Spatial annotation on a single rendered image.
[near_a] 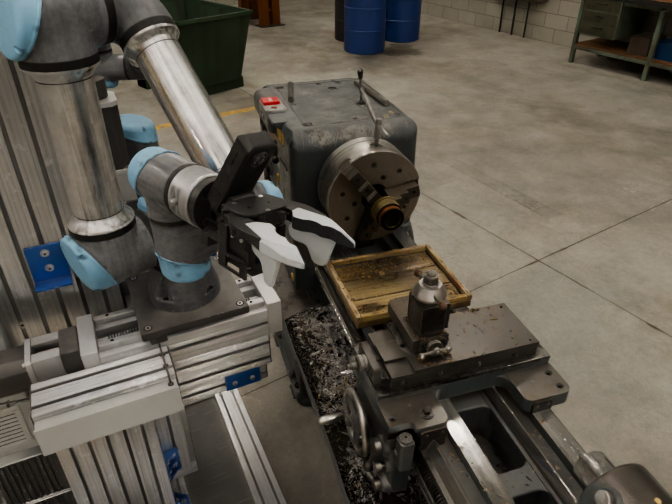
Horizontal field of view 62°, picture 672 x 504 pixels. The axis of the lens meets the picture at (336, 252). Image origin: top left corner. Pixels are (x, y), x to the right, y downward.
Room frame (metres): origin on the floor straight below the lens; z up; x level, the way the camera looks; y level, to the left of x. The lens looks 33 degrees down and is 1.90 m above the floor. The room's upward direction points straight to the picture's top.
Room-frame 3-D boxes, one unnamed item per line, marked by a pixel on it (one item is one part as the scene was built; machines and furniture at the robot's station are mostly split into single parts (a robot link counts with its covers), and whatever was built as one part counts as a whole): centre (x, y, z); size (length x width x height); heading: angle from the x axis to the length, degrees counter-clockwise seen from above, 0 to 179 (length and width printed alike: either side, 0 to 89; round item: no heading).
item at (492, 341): (1.04, -0.28, 0.95); 0.43 x 0.17 x 0.05; 107
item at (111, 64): (1.69, 0.68, 1.46); 0.11 x 0.08 x 0.11; 94
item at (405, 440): (0.81, -0.15, 0.84); 0.04 x 0.04 x 0.10; 17
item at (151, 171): (0.71, 0.23, 1.56); 0.11 x 0.08 x 0.09; 46
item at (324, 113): (2.01, 0.03, 1.06); 0.59 x 0.48 x 0.39; 17
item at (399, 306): (1.05, -0.21, 0.99); 0.20 x 0.10 x 0.05; 17
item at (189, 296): (0.98, 0.33, 1.21); 0.15 x 0.15 x 0.10
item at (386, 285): (1.40, -0.18, 0.89); 0.36 x 0.30 x 0.04; 107
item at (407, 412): (1.00, -0.30, 0.90); 0.47 x 0.30 x 0.06; 107
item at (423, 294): (1.03, -0.22, 1.13); 0.08 x 0.08 x 0.03
